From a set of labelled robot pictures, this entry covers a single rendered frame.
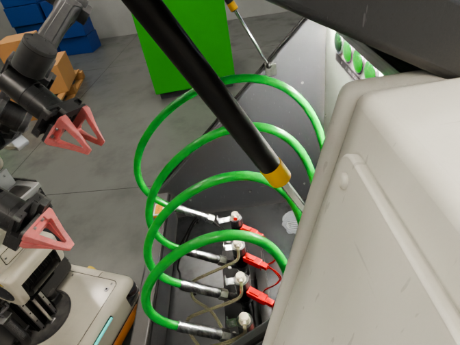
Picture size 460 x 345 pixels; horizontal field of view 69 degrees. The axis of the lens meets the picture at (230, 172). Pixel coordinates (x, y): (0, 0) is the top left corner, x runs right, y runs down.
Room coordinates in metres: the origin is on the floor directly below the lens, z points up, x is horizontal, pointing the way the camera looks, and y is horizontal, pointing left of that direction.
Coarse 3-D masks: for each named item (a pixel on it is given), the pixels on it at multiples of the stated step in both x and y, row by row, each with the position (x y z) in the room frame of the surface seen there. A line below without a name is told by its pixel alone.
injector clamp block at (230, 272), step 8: (248, 248) 0.54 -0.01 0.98; (256, 248) 0.54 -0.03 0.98; (232, 256) 0.53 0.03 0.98; (256, 256) 0.52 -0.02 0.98; (248, 264) 0.50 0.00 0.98; (224, 272) 0.49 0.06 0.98; (232, 272) 0.48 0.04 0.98; (224, 280) 0.47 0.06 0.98; (256, 280) 0.45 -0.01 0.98; (232, 288) 0.44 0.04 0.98; (256, 288) 0.43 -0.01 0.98; (232, 304) 0.40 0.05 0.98; (240, 304) 0.40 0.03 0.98; (256, 304) 0.39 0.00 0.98; (232, 312) 0.39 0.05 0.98; (240, 312) 0.38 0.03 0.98; (256, 312) 0.38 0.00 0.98; (256, 320) 0.36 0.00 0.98; (232, 328) 0.35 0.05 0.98
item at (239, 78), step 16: (224, 80) 0.53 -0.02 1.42; (240, 80) 0.53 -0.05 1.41; (256, 80) 0.53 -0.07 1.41; (272, 80) 0.53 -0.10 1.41; (192, 96) 0.53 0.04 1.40; (160, 112) 0.54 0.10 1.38; (320, 128) 0.52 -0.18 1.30; (144, 144) 0.54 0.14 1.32; (320, 144) 0.52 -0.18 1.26; (144, 192) 0.54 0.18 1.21
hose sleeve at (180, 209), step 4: (180, 208) 0.54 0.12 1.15; (184, 208) 0.54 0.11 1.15; (188, 208) 0.54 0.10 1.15; (180, 212) 0.54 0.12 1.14; (184, 212) 0.54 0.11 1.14; (188, 212) 0.54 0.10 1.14; (192, 212) 0.54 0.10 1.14; (196, 212) 0.54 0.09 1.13; (200, 212) 0.54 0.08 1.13; (204, 212) 0.55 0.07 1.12; (192, 216) 0.54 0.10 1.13; (196, 216) 0.53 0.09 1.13; (200, 216) 0.54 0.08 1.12; (204, 216) 0.54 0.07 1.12; (204, 220) 0.53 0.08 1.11
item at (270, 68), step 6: (228, 0) 0.84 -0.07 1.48; (228, 6) 0.85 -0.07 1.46; (234, 6) 0.84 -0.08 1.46; (234, 12) 0.85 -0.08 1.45; (240, 18) 0.84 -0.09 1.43; (246, 30) 0.84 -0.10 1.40; (252, 36) 0.84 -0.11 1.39; (258, 48) 0.84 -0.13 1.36; (264, 60) 0.84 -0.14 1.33; (270, 66) 0.83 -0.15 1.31; (276, 66) 0.83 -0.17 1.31; (270, 72) 0.83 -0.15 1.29; (276, 72) 0.83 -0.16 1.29
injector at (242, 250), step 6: (234, 252) 0.45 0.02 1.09; (240, 252) 0.44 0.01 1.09; (234, 258) 0.45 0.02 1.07; (240, 258) 0.44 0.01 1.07; (234, 264) 0.45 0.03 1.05; (240, 264) 0.44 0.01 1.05; (246, 264) 0.45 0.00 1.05; (240, 270) 0.45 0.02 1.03; (246, 270) 0.45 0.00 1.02; (252, 300) 0.45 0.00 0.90
